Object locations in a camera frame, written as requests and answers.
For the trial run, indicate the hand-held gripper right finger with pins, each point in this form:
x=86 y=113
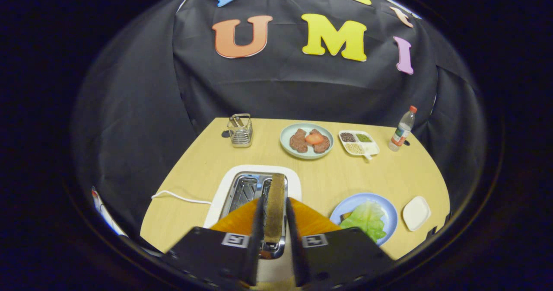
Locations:
x=298 y=247

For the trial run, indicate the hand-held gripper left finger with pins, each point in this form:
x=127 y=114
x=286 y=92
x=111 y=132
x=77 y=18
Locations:
x=255 y=247

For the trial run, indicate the brown toasted bread slice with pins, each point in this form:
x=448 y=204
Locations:
x=275 y=209

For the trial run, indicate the green lettuce leaf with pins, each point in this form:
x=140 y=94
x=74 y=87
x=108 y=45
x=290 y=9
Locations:
x=365 y=219

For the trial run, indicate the white toaster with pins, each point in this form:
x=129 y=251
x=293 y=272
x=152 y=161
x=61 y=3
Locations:
x=224 y=183

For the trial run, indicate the blue round plate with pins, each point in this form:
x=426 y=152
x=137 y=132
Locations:
x=389 y=222

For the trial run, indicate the brown meat patty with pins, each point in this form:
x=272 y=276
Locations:
x=323 y=146
x=298 y=143

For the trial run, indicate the red tomato slice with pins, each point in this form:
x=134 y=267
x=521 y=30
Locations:
x=314 y=139

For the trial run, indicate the pale green plate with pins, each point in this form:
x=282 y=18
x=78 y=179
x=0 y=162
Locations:
x=285 y=137

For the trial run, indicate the small white square plate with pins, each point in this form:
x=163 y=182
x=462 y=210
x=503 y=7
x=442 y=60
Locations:
x=417 y=213

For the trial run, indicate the white divided condiment dish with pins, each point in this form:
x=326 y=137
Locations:
x=371 y=147

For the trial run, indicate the clear plastic bottle red cap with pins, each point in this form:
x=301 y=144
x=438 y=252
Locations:
x=401 y=135

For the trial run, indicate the black backdrop cloth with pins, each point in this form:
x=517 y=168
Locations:
x=281 y=92

